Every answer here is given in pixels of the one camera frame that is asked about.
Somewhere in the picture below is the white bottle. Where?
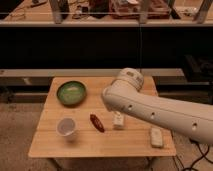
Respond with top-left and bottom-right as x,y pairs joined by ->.
113,112 -> 125,130

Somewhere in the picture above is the green bowl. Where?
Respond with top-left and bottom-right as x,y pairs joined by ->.
56,81 -> 87,106

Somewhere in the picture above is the clear plastic cup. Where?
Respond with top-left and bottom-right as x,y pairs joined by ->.
56,118 -> 76,141

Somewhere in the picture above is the wooden table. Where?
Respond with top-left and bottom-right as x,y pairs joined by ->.
29,77 -> 176,158

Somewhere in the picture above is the black cable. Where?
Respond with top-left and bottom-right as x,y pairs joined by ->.
173,139 -> 213,171

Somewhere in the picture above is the white sponge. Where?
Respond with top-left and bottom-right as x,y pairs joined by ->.
150,127 -> 164,148

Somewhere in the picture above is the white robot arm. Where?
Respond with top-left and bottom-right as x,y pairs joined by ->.
102,68 -> 213,145

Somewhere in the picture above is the long background shelf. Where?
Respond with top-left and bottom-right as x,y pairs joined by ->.
0,0 -> 213,27

